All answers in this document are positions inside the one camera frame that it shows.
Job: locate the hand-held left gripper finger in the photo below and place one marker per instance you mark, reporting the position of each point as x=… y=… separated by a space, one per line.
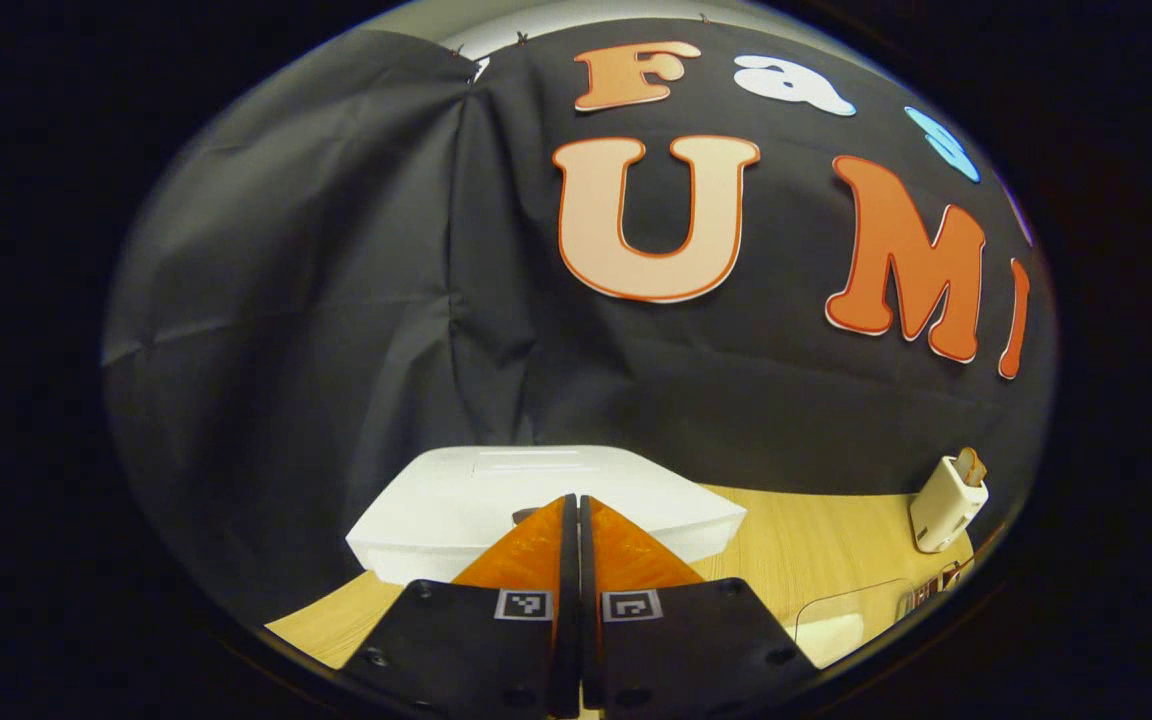
x=564 y=600
x=589 y=620

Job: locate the white rice cooker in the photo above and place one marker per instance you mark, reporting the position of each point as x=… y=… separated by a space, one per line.
x=456 y=510

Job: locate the clear plastic container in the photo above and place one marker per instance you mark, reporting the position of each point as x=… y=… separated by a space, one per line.
x=846 y=620

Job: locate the white toaster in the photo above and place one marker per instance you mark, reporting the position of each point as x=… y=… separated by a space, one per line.
x=941 y=510

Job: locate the black backdrop cloth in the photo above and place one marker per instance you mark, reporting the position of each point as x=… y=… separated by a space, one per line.
x=336 y=300

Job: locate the brown toast slice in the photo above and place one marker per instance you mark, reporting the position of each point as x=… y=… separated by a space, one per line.
x=971 y=465

